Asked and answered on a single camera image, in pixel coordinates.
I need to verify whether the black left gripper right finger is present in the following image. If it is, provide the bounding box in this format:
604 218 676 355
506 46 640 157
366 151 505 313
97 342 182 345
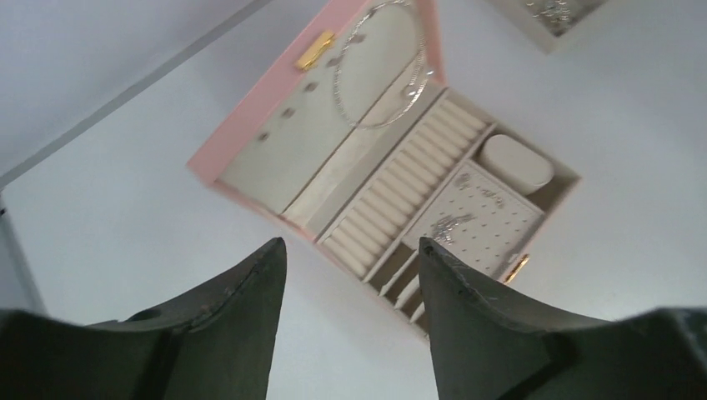
419 237 706 399

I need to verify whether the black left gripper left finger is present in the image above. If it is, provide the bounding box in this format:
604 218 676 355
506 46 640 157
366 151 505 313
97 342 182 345
1 237 287 399

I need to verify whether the silver chain piece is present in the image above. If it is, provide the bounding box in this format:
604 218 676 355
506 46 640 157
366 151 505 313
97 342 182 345
430 212 477 247

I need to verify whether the small silver stud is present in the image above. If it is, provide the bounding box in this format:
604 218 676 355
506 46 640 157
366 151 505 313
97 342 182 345
480 188 505 209

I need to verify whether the small silver earring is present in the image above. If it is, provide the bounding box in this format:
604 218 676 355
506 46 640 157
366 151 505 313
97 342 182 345
454 172 473 190

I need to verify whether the pink jewelry box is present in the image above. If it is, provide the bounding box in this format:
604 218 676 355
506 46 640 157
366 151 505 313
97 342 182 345
188 1 579 337

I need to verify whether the silver hoop necklace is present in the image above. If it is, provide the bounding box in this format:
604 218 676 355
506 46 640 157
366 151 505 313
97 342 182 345
332 0 435 132

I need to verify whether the beige divided tray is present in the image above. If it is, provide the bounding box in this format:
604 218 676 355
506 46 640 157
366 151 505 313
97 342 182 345
489 0 607 54

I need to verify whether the beige oval watch pillow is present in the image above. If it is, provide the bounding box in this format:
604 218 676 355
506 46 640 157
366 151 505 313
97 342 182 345
478 134 554 196

